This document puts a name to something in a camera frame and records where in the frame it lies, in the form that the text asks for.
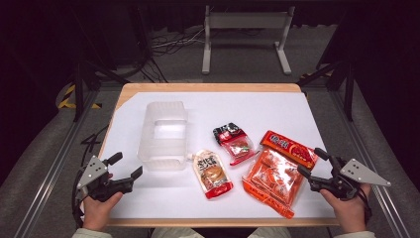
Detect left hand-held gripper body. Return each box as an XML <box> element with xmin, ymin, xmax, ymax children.
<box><xmin>76</xmin><ymin>155</ymin><xmax>136</xmax><ymax>203</ymax></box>

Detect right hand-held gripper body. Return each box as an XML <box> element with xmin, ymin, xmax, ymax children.
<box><xmin>309</xmin><ymin>156</ymin><xmax>392</xmax><ymax>201</ymax></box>

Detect large orange snack packet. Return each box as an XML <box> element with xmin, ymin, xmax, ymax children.
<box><xmin>241</xmin><ymin>129</ymin><xmax>320</xmax><ymax>220</ymax></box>

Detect clear plastic storage box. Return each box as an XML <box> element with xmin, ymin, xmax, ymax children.
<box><xmin>137</xmin><ymin>100</ymin><xmax>190</xmax><ymax>173</ymax></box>

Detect black and red snack packet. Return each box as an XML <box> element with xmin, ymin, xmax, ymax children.
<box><xmin>212</xmin><ymin>122</ymin><xmax>261</xmax><ymax>167</ymax></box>

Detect person's left hand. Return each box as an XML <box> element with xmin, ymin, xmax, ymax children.
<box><xmin>81</xmin><ymin>191</ymin><xmax>124</xmax><ymax>232</ymax></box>

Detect person's right hand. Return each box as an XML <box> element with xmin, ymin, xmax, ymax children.
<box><xmin>319</xmin><ymin>182</ymin><xmax>372</xmax><ymax>234</ymax></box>

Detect black tripod stand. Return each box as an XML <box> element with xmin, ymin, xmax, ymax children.
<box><xmin>295</xmin><ymin>59</ymin><xmax>357</xmax><ymax>123</ymax></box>
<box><xmin>70</xmin><ymin>59</ymin><xmax>131</xmax><ymax>123</ymax></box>

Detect person's light trousers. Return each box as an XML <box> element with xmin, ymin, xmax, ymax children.
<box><xmin>151</xmin><ymin>226</ymin><xmax>292</xmax><ymax>238</ymax></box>

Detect yellow and black hazard tape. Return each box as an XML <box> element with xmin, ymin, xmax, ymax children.
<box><xmin>56</xmin><ymin>83</ymin><xmax>103</xmax><ymax>111</ymax></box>

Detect red and cream spout pouch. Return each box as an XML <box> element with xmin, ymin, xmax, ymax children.
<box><xmin>185</xmin><ymin>149</ymin><xmax>235</xmax><ymax>200</ymax></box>

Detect white table sheet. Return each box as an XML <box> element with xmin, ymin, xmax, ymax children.
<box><xmin>108</xmin><ymin>91</ymin><xmax>338</xmax><ymax>220</ymax></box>

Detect grey metal stand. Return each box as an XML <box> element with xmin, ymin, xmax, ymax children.
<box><xmin>200</xmin><ymin>4</ymin><xmax>296</xmax><ymax>76</ymax></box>

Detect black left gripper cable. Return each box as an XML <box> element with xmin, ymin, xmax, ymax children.
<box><xmin>71</xmin><ymin>170</ymin><xmax>88</xmax><ymax>230</ymax></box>

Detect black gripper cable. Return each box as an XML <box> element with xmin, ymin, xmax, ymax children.
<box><xmin>356</xmin><ymin>187</ymin><xmax>374</xmax><ymax>226</ymax></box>
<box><xmin>71</xmin><ymin>170</ymin><xmax>88</xmax><ymax>230</ymax></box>

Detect black cable beside table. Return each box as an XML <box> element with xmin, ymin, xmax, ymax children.
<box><xmin>79</xmin><ymin>124</ymin><xmax>111</xmax><ymax>167</ymax></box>

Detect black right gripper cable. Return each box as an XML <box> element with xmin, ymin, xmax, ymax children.
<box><xmin>356</xmin><ymin>187</ymin><xmax>374</xmax><ymax>226</ymax></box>

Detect aluminium floor rail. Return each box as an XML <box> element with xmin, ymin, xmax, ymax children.
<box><xmin>12</xmin><ymin>88</ymin><xmax>101</xmax><ymax>238</ymax></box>
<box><xmin>329</xmin><ymin>89</ymin><xmax>413</xmax><ymax>238</ymax></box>

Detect bundle of floor cables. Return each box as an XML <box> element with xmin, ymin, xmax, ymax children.
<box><xmin>150</xmin><ymin>27</ymin><xmax>208</xmax><ymax>58</ymax></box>

